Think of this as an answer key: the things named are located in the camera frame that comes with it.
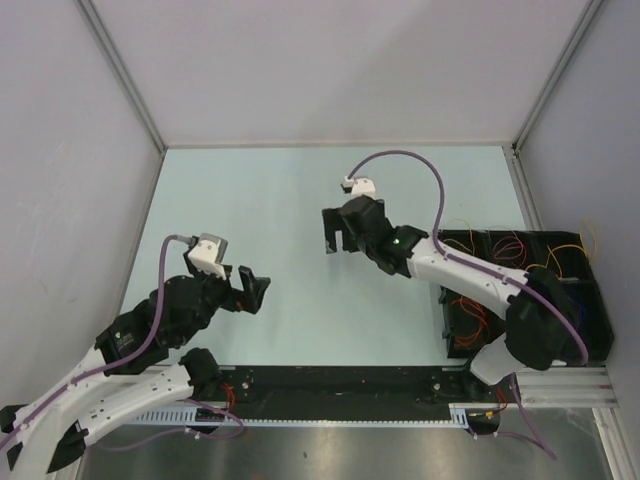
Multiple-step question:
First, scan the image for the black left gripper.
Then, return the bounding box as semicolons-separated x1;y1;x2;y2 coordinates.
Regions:
176;249;270;344

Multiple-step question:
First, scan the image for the pink magenta cable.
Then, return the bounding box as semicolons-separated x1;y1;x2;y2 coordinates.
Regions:
489;229;529;261

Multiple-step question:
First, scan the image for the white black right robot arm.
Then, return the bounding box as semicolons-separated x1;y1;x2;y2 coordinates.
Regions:
322;196;589;401

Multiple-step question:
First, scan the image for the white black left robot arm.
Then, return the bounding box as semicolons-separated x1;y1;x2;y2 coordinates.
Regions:
1;254;271;477

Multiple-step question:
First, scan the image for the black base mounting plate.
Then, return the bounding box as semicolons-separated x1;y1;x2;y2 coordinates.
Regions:
194;366;514;422

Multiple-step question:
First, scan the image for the black compartment organizer tray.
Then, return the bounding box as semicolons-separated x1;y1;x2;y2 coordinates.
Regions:
437;228;615;361

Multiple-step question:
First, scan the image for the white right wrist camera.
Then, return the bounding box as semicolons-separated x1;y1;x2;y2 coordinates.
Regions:
341;176;377;200

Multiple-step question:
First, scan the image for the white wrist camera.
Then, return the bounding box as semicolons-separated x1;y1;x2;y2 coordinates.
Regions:
341;176;377;200
187;233;228;280

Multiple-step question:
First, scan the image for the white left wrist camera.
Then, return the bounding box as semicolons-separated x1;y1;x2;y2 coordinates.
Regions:
187;233;228;280

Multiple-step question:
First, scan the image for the white slotted cable duct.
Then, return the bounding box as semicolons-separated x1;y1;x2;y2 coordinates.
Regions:
129;402;476;429

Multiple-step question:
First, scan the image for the aluminium frame rail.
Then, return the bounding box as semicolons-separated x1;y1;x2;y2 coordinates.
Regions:
74;0;169;154

